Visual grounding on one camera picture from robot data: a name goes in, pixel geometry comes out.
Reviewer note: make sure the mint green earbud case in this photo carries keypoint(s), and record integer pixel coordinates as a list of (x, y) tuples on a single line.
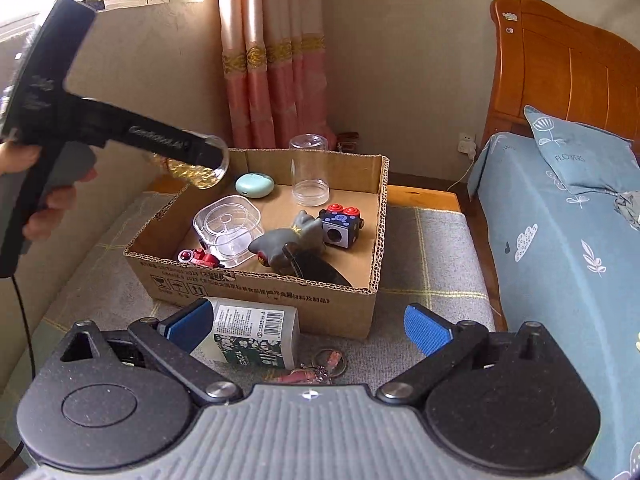
[(254, 185)]

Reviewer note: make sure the black fidget cube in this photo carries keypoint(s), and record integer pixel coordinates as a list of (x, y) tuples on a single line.
[(341, 225)]

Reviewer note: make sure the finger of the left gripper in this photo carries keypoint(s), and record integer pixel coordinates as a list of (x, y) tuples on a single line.
[(95, 123)]

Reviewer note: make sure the pink patterned curtain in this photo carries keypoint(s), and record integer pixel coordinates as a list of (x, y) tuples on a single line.
[(274, 61)]

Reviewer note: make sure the wooden bed headboard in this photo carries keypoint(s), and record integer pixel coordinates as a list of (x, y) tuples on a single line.
[(563, 67)]

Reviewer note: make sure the white wall charger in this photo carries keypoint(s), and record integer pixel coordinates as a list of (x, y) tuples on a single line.
[(467, 145)]

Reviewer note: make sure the clear square plastic container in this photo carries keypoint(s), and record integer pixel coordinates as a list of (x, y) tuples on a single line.
[(227, 227)]

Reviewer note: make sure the open cardboard box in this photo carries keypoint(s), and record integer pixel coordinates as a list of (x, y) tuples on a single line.
[(319, 292)]

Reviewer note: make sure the grey cat figurine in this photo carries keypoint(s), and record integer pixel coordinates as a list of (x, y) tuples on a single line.
[(305, 234)]

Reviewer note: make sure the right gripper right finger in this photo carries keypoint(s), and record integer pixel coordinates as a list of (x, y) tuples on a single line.
[(447, 348)]

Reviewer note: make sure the clear plastic jar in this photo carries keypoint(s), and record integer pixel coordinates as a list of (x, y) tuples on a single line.
[(310, 186)]

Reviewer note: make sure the pink keyring keychain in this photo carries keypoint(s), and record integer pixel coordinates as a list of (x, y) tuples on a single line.
[(326, 365)]

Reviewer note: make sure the white green labelled box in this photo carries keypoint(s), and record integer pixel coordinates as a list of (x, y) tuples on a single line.
[(248, 333)]

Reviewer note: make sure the blue floral pillow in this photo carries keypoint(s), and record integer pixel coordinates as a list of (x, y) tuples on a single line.
[(583, 157)]

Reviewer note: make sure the clear jar of gold beads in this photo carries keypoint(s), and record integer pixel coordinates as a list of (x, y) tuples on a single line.
[(208, 171)]

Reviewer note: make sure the blue floral bedsheet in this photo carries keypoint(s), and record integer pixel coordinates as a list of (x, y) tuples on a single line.
[(570, 262)]

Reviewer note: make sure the grey checked bench mat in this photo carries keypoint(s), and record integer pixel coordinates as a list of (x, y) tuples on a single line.
[(103, 288)]

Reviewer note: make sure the red toy engine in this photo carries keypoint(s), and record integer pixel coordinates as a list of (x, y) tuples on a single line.
[(198, 257)]

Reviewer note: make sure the person's left hand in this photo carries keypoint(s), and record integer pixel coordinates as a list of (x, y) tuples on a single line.
[(16, 158)]

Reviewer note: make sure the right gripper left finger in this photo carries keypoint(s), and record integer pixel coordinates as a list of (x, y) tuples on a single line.
[(167, 346)]

